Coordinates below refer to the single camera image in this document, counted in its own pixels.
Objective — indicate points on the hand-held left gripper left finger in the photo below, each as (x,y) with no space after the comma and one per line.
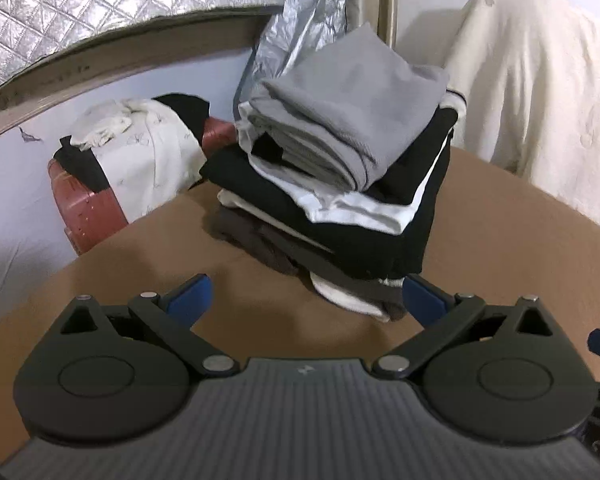
(192,297)

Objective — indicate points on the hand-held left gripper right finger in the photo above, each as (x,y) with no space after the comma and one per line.
(420,296)

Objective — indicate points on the grey waffle t-shirt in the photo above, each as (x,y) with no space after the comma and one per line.
(350,100)

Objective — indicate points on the stack of folded clothes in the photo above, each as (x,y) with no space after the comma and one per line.
(360,240)

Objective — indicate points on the red suitcase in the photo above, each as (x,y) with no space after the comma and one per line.
(90,210)

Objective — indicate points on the cream embroidered garment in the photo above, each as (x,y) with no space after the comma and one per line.
(155,160)

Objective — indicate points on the black garment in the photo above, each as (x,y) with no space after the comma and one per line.
(80,165)

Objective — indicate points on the white fleece robe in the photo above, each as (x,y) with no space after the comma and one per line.
(540,85)

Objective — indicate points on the beige curtain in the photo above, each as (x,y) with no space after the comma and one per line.
(380,0)

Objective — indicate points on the silver and beige curtains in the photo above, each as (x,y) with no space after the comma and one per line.
(305,20)

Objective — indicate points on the silver quilted insulation sheet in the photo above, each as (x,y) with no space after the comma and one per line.
(105,0)

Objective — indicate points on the wooden window frame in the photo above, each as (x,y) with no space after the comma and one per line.
(130,55)

